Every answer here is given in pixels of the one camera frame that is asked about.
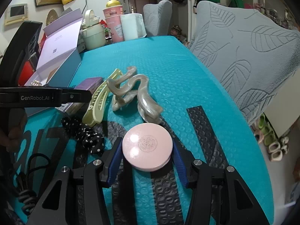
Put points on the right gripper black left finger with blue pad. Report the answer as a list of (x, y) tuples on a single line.
[(59, 202)]

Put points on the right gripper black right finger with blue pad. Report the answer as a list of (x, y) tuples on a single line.
[(235, 203)]

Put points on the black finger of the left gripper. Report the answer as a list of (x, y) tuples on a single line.
[(69, 95)]

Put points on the pink round compact case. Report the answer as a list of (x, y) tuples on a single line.
[(147, 147)]

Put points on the gold rectangular box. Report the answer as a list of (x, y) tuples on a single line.
[(51, 75)]

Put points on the clear cream claw clip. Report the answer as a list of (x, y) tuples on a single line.
[(36, 83)]

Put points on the person's left hand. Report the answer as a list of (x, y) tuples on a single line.
[(13, 122)]

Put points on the purple small carton box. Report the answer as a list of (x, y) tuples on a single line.
[(90, 84)]

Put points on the red canister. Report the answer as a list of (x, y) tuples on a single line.
[(26, 73)]

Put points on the yellow-green hair clip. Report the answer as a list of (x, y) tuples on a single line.
[(95, 111)]

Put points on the black polka dot scrunchie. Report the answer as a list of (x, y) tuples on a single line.
[(86, 136)]

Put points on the open lavender gift box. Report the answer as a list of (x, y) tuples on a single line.
[(59, 51)]

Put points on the beige translucent claw clip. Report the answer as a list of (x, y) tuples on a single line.
[(132, 85)]

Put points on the pale green kettle jug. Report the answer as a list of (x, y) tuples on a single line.
[(92, 31)]

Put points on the pile of slippers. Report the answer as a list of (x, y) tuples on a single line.
[(264, 134)]

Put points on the white refrigerator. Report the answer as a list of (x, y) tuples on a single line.
[(96, 5)]

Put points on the pink paper cup stack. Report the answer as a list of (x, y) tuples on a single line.
[(113, 21)]

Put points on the white paper towel roll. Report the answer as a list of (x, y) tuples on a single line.
[(133, 26)]

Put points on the yellow pear fruit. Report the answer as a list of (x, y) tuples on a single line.
[(112, 3)]

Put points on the white cabinet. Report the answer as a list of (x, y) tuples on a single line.
[(283, 111)]

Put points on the grey leaf chair cover far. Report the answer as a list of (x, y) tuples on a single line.
[(157, 18)]

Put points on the grey leaf chair cover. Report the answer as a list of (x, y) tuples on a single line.
[(157, 18), (247, 52)]

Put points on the grey leaf chair cover near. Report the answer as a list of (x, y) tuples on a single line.
[(247, 52)]

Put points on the wall intercom panel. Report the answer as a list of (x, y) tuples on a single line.
[(15, 14)]

